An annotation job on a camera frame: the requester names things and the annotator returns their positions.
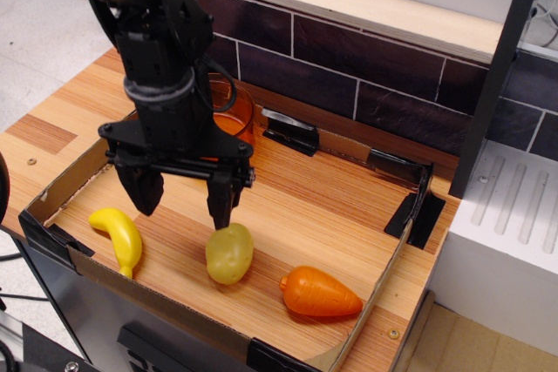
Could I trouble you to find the cardboard fence with black tape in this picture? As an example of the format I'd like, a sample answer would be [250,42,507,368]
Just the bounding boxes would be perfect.
[17,68,447,372]

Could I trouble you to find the orange plastic toy carrot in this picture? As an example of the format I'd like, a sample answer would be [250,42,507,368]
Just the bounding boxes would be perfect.
[279,266,364,317]

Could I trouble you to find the black toy oven handle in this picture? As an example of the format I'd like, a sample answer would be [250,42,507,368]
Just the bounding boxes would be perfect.
[117,324,193,371]

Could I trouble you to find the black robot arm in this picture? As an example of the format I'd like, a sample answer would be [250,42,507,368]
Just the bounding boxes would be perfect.
[88,0,255,229]

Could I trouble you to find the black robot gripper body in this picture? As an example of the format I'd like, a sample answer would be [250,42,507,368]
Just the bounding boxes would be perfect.
[99,69,255,187]

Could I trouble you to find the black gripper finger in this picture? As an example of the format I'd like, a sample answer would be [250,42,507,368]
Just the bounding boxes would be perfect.
[116,166,164,216]
[207,169,255,229]

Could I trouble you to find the black vertical post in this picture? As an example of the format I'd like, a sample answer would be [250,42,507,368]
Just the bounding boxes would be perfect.
[449,0,536,199]

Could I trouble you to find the dark tiled backsplash panel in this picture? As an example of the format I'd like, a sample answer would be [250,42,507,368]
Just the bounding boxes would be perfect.
[187,0,558,162]

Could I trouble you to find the light wooden shelf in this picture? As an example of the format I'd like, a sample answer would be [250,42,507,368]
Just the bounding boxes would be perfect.
[259,0,503,64]

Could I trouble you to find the transparent orange plastic pot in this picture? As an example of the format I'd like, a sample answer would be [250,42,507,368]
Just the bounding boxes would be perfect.
[124,72,255,161]

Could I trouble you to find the white ribbed drainboard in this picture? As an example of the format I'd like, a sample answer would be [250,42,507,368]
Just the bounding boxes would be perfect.
[431,139,558,355]

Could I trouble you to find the yellow plastic toy potato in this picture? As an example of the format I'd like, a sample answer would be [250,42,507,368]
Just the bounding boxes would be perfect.
[205,223,254,285]

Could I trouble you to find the yellow plastic toy banana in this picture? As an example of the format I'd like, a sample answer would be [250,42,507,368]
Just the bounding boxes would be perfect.
[88,207,143,279]

